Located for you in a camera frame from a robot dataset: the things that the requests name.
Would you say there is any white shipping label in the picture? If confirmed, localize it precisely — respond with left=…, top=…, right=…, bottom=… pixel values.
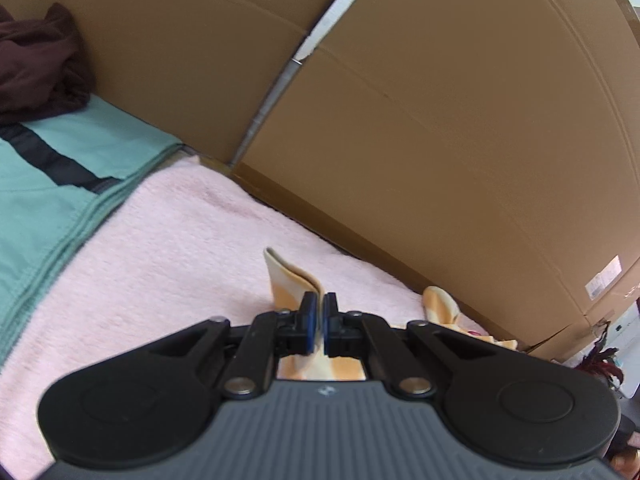
left=585, top=255, right=622, bottom=301

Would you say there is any orange white striped garment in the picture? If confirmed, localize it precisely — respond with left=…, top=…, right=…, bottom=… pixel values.
left=263, top=247, right=518, bottom=381

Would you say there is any teal cloth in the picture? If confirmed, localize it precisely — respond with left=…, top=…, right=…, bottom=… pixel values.
left=0, top=95, right=183, bottom=366

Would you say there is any pink fleece blanket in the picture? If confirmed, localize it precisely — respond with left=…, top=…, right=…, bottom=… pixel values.
left=0, top=155, right=493, bottom=478

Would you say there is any large labelled cardboard box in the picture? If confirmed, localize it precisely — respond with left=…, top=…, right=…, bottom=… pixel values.
left=232, top=0, right=640, bottom=361

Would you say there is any cardboard box with small label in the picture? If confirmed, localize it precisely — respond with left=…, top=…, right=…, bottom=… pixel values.
left=0, top=0, right=368, bottom=166

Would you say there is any red leafed plant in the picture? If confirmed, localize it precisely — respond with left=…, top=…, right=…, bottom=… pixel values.
left=582, top=337, right=626, bottom=392

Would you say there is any dark brown garment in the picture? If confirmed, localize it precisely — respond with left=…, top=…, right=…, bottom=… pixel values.
left=0, top=2, right=96, bottom=126

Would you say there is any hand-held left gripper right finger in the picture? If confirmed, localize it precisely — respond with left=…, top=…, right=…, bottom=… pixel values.
left=322, top=292, right=493, bottom=401

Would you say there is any plain cardboard box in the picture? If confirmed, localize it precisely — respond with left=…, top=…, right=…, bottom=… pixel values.
left=525, top=305, right=615, bottom=362

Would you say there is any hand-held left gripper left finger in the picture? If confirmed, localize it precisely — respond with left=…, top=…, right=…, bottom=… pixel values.
left=145, top=292, right=321, bottom=401

